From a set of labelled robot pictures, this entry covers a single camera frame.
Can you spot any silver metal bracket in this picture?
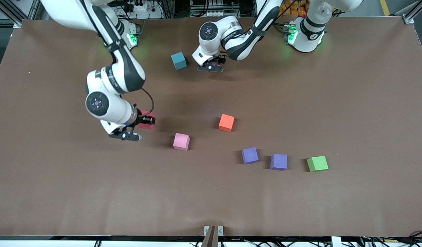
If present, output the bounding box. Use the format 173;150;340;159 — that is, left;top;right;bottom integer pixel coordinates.
204;225;224;237

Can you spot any orange objects pile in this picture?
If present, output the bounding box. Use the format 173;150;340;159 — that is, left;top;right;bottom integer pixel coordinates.
279;0;310;17

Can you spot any white power strip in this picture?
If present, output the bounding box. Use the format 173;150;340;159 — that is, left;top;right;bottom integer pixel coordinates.
126;1;149;13

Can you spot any brown table mat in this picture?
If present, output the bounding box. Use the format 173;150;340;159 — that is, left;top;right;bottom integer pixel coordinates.
0;18;422;238

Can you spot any teal foam block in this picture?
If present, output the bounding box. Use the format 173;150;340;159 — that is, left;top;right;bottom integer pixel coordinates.
171;51;188;71

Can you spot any green foam block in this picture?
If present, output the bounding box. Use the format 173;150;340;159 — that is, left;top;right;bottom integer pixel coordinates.
306;155;329;173

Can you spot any light pink foam block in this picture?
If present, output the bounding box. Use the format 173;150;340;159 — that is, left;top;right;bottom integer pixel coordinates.
172;132;191;152

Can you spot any orange foam block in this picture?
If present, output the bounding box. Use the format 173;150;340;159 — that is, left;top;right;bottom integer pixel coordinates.
218;114;235;133

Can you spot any red foam block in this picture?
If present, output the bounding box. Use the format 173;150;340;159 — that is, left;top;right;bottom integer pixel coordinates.
138;110;155;130

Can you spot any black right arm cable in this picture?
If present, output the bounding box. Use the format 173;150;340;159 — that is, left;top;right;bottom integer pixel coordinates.
140;87;155;116

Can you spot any purple foam block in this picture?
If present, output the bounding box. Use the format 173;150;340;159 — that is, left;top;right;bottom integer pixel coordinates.
241;147;260;165
269;153;288;172

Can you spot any aluminium frame post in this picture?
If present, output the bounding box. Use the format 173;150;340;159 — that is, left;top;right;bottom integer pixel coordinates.
402;0;422;25
0;0;38;28

